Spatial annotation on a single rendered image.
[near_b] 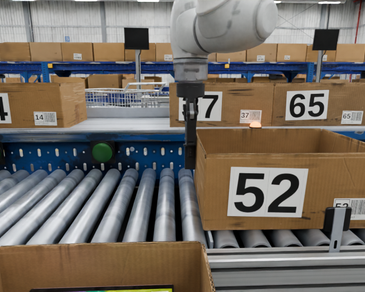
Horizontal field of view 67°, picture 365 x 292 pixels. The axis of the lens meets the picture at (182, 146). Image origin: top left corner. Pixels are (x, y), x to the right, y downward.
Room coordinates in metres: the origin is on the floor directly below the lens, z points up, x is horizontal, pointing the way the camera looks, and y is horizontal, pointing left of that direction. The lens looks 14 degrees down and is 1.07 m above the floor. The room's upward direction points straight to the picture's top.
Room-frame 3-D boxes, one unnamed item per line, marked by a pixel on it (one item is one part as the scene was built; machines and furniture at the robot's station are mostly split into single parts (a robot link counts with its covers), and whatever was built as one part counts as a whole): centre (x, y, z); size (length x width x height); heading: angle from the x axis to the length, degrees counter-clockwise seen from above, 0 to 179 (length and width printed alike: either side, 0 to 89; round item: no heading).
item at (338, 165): (0.69, -0.24, 0.83); 0.39 x 0.29 x 0.17; 91
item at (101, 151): (0.95, 0.29, 0.81); 0.07 x 0.01 x 0.07; 92
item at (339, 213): (0.47, -0.29, 0.78); 0.05 x 0.01 x 0.11; 92
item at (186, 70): (0.75, -0.02, 1.08); 0.09 x 0.09 x 0.06
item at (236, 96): (1.19, -0.14, 0.96); 0.39 x 0.29 x 0.17; 92
